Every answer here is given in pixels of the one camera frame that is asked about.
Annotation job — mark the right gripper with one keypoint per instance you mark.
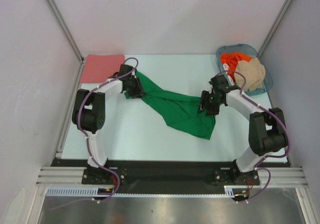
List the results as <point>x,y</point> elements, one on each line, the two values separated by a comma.
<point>204,104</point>

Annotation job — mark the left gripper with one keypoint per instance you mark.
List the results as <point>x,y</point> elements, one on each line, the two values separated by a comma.
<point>138,91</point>

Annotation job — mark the green t shirt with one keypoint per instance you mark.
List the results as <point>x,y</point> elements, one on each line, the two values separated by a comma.
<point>178,111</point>

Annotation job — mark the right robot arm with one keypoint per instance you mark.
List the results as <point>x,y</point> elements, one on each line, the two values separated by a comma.
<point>267,133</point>

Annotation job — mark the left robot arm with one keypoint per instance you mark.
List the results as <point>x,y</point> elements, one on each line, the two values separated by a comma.
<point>89,112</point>

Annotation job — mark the white garment in basket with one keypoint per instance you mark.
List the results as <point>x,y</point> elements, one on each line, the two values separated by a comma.
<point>229,72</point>

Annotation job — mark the folded pink t shirt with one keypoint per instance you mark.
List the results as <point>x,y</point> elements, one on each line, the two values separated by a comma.
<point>98,68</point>

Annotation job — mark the orange t shirt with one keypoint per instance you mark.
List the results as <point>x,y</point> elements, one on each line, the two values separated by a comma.
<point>232,59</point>

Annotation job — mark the beige t shirt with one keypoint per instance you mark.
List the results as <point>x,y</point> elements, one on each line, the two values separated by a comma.
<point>251,73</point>

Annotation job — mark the blue plastic basket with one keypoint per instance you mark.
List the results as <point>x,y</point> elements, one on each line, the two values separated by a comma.
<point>249,51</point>

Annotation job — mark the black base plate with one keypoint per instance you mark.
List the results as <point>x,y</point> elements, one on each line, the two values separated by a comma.
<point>160,177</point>

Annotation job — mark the left corner aluminium post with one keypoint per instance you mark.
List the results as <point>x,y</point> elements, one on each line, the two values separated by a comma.
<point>64,28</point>

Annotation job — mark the corner aluminium post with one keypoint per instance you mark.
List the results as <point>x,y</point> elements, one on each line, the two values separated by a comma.
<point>64,28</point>
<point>283,10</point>

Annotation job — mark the aluminium frame rail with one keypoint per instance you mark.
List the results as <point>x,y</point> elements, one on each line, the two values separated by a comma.
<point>72,176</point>

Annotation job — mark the right corner aluminium post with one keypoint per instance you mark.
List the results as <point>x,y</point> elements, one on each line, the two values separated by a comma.
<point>283,10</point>

